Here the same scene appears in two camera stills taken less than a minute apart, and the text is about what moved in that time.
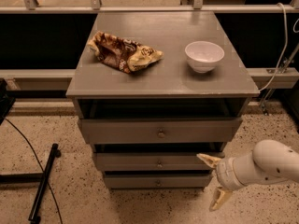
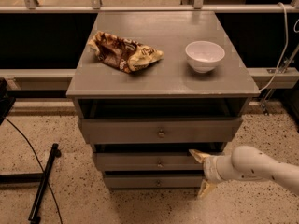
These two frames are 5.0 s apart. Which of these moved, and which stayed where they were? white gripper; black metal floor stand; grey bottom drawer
Moved: white gripper
Stayed: black metal floor stand; grey bottom drawer
